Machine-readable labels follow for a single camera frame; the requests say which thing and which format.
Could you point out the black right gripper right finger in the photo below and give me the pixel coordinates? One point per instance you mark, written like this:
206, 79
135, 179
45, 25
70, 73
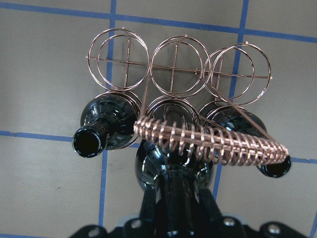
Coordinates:
208, 205

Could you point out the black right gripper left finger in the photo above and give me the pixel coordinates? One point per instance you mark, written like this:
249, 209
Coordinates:
147, 212

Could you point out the dark glass wine bottle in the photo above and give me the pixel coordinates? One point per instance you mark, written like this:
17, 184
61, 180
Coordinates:
170, 160

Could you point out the dark bottle in basket front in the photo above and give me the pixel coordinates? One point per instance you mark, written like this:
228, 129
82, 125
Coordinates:
106, 123

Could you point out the copper wire wine basket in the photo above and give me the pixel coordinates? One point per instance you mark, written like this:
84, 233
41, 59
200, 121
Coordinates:
221, 145

